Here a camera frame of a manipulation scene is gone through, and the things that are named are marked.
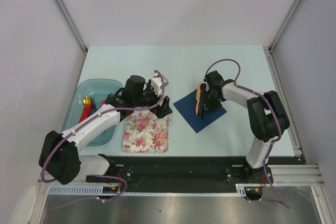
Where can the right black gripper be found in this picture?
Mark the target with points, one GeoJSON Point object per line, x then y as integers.
{"type": "Point", "coordinates": [208, 106]}

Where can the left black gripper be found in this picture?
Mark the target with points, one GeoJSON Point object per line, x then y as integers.
{"type": "Point", "coordinates": [160, 111]}

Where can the dark blue paper napkin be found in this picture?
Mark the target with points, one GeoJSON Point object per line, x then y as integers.
{"type": "Point", "coordinates": [187, 108]}

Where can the purple metal spoon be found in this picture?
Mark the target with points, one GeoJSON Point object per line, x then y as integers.
{"type": "Point", "coordinates": [202, 103]}

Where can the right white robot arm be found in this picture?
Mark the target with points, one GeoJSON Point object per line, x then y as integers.
{"type": "Point", "coordinates": [267, 117]}

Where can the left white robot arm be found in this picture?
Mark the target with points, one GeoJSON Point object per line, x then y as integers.
{"type": "Point", "coordinates": [59, 158]}

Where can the blue napkin roll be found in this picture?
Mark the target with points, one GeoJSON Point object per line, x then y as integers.
{"type": "Point", "coordinates": [92, 110]}

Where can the gold utensil in roll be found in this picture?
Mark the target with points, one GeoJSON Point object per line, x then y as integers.
{"type": "Point", "coordinates": [87, 100]}

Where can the teal plastic tray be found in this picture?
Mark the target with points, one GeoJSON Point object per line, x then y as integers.
{"type": "Point", "coordinates": [76, 98]}

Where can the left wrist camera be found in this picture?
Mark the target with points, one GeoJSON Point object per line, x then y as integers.
{"type": "Point", "coordinates": [158, 83]}

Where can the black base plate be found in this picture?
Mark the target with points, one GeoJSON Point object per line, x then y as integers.
{"type": "Point", "coordinates": [176, 174]}

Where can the white cable duct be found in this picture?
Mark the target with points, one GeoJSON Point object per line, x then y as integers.
{"type": "Point", "coordinates": [92, 190]}

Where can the aluminium frame rail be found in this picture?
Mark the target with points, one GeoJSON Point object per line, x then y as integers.
{"type": "Point", "coordinates": [296, 175]}

